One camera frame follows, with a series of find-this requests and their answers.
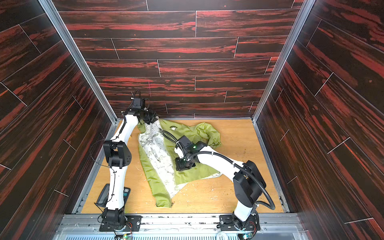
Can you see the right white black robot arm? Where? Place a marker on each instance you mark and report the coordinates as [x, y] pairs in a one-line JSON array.
[[248, 183]]

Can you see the green jacket with printed lining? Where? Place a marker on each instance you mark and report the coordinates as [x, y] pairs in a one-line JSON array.
[[157, 156]]

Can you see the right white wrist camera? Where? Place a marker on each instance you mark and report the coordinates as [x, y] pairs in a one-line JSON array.
[[179, 152]]

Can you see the black calculator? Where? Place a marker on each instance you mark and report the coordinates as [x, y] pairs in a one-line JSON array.
[[103, 197]]

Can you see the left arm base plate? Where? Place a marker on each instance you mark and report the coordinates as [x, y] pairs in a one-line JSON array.
[[130, 223]]

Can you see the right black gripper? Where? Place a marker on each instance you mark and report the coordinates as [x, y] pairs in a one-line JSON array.
[[184, 163]]

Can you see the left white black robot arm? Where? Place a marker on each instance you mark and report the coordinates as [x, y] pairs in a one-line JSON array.
[[118, 157]]

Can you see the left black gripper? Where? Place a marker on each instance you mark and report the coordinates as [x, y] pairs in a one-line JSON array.
[[149, 117]]

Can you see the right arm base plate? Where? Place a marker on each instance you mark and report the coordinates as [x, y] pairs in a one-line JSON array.
[[232, 223]]

